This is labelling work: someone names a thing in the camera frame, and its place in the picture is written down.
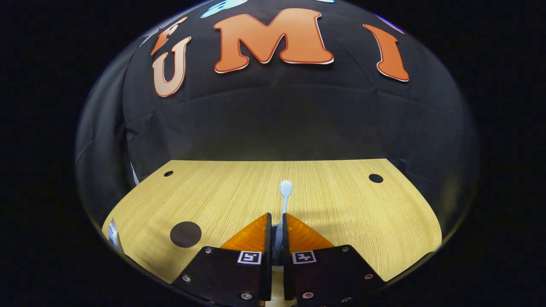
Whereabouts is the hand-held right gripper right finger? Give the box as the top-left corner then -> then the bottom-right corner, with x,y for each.
282,212 -> 387,307

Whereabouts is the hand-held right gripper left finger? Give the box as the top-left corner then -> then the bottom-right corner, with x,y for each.
170,212 -> 273,307

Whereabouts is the white toothbrush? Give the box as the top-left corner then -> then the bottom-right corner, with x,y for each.
272,180 -> 293,273

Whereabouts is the dark brown round coaster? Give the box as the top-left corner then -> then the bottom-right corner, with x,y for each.
169,221 -> 202,249

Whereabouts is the white toothpaste tube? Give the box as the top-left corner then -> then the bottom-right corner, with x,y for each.
107,217 -> 125,255

